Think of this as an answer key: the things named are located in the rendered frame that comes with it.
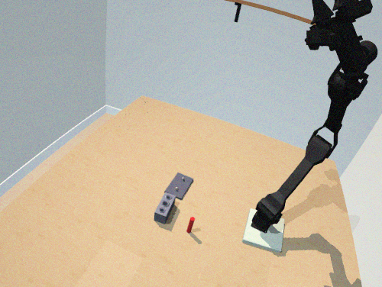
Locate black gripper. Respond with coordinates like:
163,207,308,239
309,0,373,54

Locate red peg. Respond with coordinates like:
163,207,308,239
186,217,195,233

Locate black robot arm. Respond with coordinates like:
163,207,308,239
251,26,378,233

